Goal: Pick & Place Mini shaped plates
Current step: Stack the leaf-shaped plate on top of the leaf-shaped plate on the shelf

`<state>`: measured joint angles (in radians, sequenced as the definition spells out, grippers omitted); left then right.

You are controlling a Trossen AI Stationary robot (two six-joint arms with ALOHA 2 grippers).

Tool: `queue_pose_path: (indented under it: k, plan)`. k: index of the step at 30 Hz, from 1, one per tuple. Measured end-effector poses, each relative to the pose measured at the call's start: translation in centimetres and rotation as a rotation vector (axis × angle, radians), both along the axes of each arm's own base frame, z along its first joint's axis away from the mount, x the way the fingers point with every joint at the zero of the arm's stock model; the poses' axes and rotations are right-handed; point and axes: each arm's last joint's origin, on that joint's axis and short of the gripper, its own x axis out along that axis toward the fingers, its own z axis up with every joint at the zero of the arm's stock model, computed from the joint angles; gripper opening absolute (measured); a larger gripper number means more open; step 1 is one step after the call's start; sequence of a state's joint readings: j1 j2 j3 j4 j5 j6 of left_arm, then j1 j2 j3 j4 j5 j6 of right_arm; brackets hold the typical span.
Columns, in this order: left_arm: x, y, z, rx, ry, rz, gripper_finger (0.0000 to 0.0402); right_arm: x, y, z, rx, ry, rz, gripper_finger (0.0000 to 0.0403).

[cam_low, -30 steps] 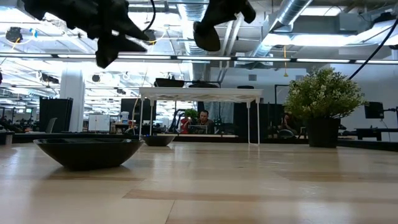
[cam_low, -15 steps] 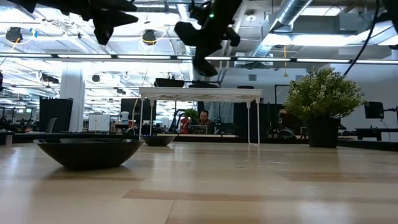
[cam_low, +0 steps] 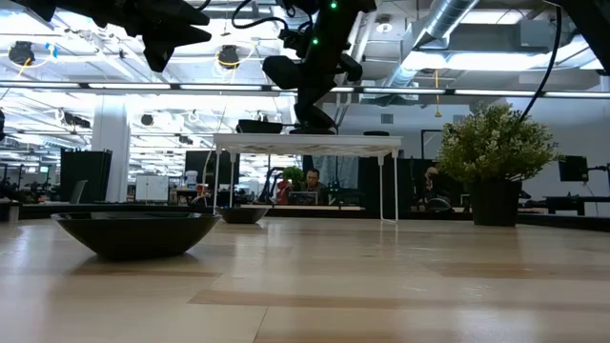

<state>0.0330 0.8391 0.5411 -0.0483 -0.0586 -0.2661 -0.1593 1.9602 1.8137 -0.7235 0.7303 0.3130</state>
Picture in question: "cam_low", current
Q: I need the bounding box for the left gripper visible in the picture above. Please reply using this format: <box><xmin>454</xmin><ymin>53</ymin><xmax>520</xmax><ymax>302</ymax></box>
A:
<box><xmin>90</xmin><ymin>0</ymin><xmax>214</xmax><ymax>72</ymax></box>

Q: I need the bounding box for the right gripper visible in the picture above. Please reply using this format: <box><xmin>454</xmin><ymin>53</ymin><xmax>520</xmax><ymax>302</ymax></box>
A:
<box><xmin>294</xmin><ymin>0</ymin><xmax>377</xmax><ymax>131</ymax></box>

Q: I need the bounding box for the black square mini plate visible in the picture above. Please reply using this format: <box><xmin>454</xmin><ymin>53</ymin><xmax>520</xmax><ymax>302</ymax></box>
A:
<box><xmin>236</xmin><ymin>119</ymin><xmax>285</xmax><ymax>135</ymax></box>
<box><xmin>216</xmin><ymin>205</ymin><xmax>271</xmax><ymax>225</ymax></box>

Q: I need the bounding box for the black ceiling-hung device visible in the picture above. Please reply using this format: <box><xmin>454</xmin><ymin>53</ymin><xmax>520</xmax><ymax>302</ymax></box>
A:
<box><xmin>8</xmin><ymin>41</ymin><xmax>36</xmax><ymax>67</ymax></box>
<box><xmin>217</xmin><ymin>45</ymin><xmax>241</xmax><ymax>71</ymax></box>

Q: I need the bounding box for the person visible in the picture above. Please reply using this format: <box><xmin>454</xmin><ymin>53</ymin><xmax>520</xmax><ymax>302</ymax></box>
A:
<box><xmin>297</xmin><ymin>167</ymin><xmax>330</xmax><ymax>207</ymax></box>
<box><xmin>421</xmin><ymin>165</ymin><xmax>444</xmax><ymax>204</ymax></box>

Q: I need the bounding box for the grey laptop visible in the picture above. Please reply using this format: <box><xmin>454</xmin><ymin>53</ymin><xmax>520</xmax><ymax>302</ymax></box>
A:
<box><xmin>287</xmin><ymin>191</ymin><xmax>319</xmax><ymax>207</ymax></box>

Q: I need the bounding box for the long ceiling light strip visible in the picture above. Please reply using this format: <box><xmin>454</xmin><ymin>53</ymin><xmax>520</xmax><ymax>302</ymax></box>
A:
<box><xmin>0</xmin><ymin>81</ymin><xmax>610</xmax><ymax>99</ymax></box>

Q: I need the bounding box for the black room partition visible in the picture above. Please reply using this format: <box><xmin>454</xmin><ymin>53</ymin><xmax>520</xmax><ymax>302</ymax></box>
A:
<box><xmin>357</xmin><ymin>156</ymin><xmax>471</xmax><ymax>211</ymax></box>
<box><xmin>60</xmin><ymin>149</ymin><xmax>113</xmax><ymax>196</ymax></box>

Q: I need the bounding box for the large black screen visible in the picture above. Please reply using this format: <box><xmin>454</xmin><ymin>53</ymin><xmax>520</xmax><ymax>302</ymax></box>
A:
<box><xmin>184</xmin><ymin>150</ymin><xmax>241</xmax><ymax>192</ymax></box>

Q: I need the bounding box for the black domed object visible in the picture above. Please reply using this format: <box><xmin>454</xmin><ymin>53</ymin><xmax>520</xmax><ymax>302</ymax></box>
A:
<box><xmin>423</xmin><ymin>197</ymin><xmax>454</xmax><ymax>214</ymax></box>

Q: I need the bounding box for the white cabinet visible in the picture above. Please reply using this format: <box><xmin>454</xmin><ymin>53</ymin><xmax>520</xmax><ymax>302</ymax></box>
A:
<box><xmin>134</xmin><ymin>174</ymin><xmax>170</xmax><ymax>199</ymax></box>

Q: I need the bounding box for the potted green artificial plant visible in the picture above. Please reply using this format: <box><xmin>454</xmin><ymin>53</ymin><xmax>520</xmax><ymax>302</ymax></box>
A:
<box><xmin>434</xmin><ymin>102</ymin><xmax>561</xmax><ymax>228</ymax></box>

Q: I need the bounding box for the black monitor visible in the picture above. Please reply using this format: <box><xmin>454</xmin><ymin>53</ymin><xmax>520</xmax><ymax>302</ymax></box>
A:
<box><xmin>558</xmin><ymin>155</ymin><xmax>590</xmax><ymax>183</ymax></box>

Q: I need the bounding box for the black workbench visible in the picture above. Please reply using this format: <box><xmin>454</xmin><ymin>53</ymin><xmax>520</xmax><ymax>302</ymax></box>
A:
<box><xmin>521</xmin><ymin>192</ymin><xmax>610</xmax><ymax>218</ymax></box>

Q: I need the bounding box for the white wire lattice rack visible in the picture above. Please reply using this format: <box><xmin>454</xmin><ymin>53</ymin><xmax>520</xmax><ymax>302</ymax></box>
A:
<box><xmin>212</xmin><ymin>132</ymin><xmax>404</xmax><ymax>225</ymax></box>

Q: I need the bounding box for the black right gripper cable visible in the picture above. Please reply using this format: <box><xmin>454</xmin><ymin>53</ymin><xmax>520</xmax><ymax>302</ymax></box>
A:
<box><xmin>231</xmin><ymin>0</ymin><xmax>290</xmax><ymax>30</ymax></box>

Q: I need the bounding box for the silver ceiling air duct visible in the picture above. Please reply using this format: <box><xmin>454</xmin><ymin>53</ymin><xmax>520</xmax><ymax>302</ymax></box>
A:
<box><xmin>380</xmin><ymin>0</ymin><xmax>480</xmax><ymax>90</ymax></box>

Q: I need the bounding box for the long black arm cable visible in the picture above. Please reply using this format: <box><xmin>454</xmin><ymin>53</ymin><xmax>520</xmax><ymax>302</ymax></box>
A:
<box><xmin>518</xmin><ymin>2</ymin><xmax>564</xmax><ymax>123</ymax></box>

